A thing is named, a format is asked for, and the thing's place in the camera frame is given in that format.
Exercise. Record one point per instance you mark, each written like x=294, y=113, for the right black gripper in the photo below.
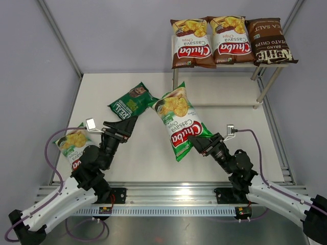
x=207, y=145

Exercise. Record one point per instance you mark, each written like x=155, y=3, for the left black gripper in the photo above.
x=122, y=129

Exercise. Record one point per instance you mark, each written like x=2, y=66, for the dark green Real chips bag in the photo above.
x=133, y=103

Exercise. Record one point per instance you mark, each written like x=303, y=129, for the green chuba bag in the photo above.
x=180, y=119
x=73, y=144

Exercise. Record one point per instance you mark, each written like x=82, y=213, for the brown Chuba bag front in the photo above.
x=191, y=44

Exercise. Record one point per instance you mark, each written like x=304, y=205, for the brown chuba bag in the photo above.
x=191, y=44
x=230, y=42

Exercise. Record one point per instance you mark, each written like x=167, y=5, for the brown Chuba bag back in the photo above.
x=230, y=42

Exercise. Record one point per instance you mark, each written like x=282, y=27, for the brown Kettle chips bag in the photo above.
x=268, y=42

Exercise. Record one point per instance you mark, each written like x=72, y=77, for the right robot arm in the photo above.
x=307, y=212

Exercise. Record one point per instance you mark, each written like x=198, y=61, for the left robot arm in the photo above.
x=86, y=185

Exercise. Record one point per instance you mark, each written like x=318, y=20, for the white two-tier shelf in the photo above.
x=242, y=84

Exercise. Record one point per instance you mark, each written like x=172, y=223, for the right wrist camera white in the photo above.
x=230, y=132

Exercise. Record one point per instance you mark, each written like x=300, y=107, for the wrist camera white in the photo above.
x=91, y=126
x=230, y=132

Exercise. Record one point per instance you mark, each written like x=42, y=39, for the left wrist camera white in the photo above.
x=91, y=126

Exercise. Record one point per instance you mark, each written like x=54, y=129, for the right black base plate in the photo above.
x=229, y=195

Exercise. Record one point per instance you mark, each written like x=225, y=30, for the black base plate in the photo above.
x=229, y=195
x=117, y=196

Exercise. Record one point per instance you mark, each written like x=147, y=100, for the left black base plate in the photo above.
x=117, y=196

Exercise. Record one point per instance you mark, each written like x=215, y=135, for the aluminium mounting rail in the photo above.
x=183, y=200

